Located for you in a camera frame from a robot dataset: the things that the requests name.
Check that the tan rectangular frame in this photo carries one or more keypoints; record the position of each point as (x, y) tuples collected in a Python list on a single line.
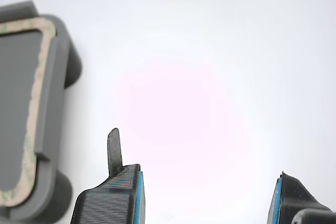
[(39, 69)]

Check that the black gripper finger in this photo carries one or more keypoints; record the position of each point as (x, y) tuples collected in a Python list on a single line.
[(294, 197), (113, 200)]

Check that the gray holder platform with legs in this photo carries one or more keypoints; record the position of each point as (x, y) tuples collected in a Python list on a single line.
[(15, 90)]

